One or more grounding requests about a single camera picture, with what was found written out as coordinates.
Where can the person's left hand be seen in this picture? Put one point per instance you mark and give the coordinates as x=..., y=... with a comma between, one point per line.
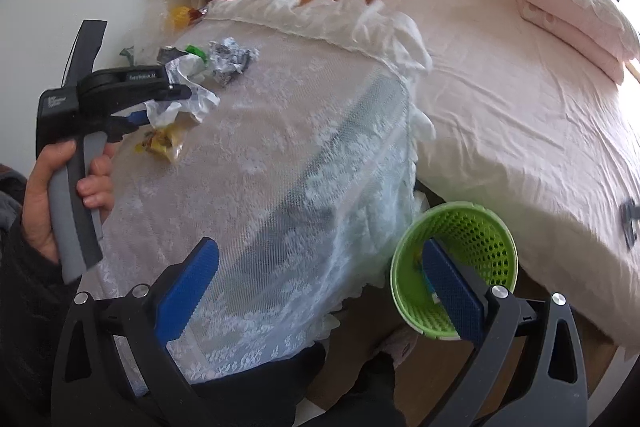
x=42, y=207

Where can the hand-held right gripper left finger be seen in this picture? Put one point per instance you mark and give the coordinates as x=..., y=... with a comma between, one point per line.
x=187, y=292

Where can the dark grey object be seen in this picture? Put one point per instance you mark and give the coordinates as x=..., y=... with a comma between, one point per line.
x=631, y=222

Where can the green plastic mesh basket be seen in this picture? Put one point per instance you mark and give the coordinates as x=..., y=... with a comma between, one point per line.
x=480, y=237

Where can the crumpled grey white wrapper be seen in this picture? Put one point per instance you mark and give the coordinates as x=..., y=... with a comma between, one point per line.
x=230, y=59

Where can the person's left forearm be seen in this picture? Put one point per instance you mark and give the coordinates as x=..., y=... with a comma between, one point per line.
x=25, y=307

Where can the small red object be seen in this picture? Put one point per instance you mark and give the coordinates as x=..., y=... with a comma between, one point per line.
x=200, y=14

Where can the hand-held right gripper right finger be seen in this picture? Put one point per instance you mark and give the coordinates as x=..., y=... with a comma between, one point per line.
x=452, y=292

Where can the white plastic bag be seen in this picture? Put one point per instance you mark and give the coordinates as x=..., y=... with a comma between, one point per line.
x=192, y=102

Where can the yellow snack wrapper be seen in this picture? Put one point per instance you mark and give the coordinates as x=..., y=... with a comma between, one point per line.
x=162, y=144

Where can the white lace table cover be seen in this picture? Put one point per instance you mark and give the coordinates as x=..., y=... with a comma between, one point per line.
x=300, y=132

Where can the folded pink quilt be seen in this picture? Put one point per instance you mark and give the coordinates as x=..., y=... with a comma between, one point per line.
x=570, y=22

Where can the bed with pink sheet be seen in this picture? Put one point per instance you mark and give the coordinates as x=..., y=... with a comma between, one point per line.
x=500, y=82

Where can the yellow plastic toy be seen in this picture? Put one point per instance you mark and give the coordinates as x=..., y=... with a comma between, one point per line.
x=180, y=17

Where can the dark silver wrapper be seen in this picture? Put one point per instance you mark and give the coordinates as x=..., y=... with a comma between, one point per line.
x=170, y=56

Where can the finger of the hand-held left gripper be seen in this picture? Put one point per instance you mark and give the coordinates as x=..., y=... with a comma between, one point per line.
x=135, y=119
x=172, y=93

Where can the small green wrapper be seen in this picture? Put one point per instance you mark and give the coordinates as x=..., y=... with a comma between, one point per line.
x=196, y=52

